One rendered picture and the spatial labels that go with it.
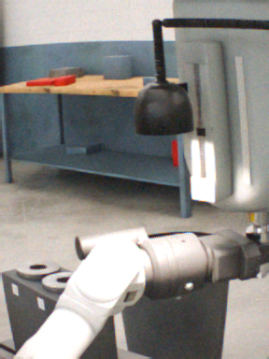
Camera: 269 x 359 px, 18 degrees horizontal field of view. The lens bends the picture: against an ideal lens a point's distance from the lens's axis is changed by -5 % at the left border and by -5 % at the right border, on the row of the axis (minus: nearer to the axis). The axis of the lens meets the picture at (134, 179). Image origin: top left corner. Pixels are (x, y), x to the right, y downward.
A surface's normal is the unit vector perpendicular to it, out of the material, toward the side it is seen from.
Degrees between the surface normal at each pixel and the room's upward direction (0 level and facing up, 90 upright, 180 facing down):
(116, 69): 90
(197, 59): 90
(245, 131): 90
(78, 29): 90
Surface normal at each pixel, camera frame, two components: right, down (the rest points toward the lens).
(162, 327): -0.22, 0.29
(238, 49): -0.63, 0.21
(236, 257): 0.35, 0.18
